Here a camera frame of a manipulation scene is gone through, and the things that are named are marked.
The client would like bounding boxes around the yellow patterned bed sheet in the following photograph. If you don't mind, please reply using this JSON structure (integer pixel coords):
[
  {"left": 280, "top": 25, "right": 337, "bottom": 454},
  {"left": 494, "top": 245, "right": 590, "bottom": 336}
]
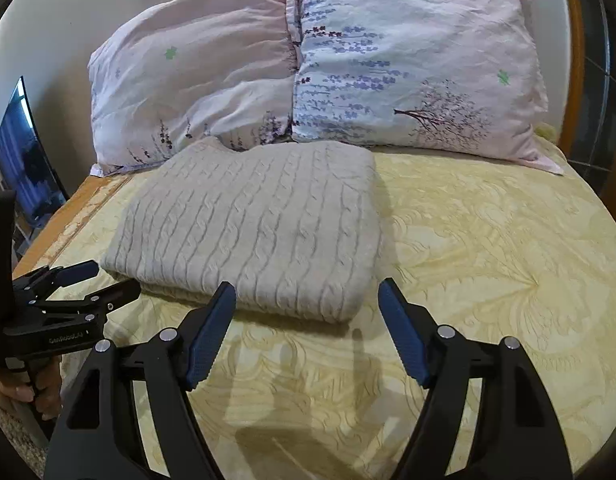
[{"left": 13, "top": 140, "right": 616, "bottom": 480}]

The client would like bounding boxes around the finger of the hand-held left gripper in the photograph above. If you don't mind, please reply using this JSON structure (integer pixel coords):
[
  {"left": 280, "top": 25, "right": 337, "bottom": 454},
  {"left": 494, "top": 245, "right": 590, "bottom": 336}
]
[
  {"left": 12, "top": 260, "right": 99, "bottom": 302},
  {"left": 35, "top": 277, "right": 141, "bottom": 322}
]

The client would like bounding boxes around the beige cable knit sweater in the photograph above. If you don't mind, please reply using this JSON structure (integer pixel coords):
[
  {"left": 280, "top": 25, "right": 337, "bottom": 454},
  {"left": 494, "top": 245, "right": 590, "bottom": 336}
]
[{"left": 100, "top": 137, "right": 384, "bottom": 324}]

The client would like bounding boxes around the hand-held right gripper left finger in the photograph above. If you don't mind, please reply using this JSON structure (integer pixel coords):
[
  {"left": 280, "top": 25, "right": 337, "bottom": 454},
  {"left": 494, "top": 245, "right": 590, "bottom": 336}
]
[{"left": 43, "top": 281, "right": 237, "bottom": 480}]

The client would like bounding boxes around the wooden headboard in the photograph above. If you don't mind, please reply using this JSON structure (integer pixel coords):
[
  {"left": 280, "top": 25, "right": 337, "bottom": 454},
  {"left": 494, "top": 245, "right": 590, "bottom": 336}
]
[{"left": 508, "top": 0, "right": 589, "bottom": 158}]

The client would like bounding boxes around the wooden bed frame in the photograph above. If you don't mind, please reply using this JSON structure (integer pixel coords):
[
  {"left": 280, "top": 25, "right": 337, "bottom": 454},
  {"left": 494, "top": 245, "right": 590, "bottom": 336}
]
[{"left": 13, "top": 172, "right": 134, "bottom": 267}]

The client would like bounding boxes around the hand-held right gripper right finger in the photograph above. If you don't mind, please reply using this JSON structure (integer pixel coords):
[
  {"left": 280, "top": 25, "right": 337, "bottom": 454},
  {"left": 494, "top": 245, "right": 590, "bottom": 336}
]
[{"left": 378, "top": 277, "right": 574, "bottom": 480}]

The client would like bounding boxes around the dark flat screen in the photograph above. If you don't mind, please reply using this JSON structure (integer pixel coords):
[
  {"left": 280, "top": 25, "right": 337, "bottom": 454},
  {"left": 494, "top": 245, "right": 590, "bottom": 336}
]
[{"left": 0, "top": 76, "right": 71, "bottom": 223}]

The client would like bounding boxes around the pink floral pillow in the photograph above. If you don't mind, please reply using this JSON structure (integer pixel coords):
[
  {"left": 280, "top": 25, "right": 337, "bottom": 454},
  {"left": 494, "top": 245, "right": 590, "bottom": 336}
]
[{"left": 88, "top": 0, "right": 301, "bottom": 177}]

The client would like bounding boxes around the person's left hand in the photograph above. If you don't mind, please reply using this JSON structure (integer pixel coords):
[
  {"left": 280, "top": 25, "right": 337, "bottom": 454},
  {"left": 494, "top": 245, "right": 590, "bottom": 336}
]
[{"left": 0, "top": 360, "right": 65, "bottom": 417}]

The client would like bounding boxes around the white floral tree print pillow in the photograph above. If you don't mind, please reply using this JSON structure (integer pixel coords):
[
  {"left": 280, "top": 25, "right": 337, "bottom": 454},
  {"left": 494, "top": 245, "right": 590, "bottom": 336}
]
[{"left": 280, "top": 0, "right": 564, "bottom": 176}]

